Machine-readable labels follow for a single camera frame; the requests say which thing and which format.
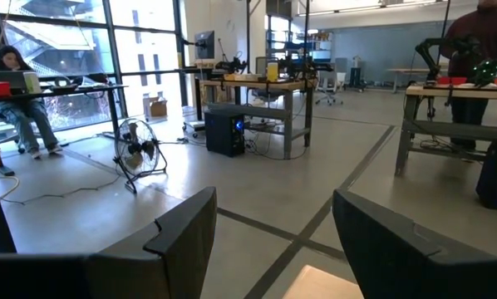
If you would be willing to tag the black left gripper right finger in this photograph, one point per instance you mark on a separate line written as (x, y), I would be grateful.
(381, 257)

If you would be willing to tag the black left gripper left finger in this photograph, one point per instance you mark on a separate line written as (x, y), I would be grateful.
(182, 249)

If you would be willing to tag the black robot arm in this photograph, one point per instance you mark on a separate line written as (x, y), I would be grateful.
(452, 41)

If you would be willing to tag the small monitor on arm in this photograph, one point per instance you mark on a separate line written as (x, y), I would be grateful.
(207, 45)

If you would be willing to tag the black floor fan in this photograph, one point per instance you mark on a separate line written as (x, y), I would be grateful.
(137, 149)

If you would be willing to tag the cardboard box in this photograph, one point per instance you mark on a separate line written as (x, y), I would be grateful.
(159, 109)

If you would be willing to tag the wooden top metal workbench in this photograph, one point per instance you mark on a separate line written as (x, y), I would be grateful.
(252, 111)
(460, 130)

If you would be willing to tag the white office chair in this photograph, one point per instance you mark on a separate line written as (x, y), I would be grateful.
(329, 79)

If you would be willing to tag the small red bin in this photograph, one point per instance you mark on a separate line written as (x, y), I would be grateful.
(459, 80)
(444, 80)

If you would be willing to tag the black office desk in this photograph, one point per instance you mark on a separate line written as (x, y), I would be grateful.
(65, 89)

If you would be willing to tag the yellow box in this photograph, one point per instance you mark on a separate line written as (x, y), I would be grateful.
(272, 71)

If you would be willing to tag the person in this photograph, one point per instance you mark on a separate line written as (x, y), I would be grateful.
(20, 116)
(481, 33)

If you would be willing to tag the green white cup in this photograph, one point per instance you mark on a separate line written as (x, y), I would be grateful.
(32, 83)

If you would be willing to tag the red cup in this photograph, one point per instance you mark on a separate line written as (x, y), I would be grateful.
(1, 89)

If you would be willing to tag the grey laptop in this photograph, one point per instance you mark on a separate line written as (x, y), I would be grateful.
(9, 79)

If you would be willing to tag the black rig frame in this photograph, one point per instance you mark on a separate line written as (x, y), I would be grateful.
(248, 41)

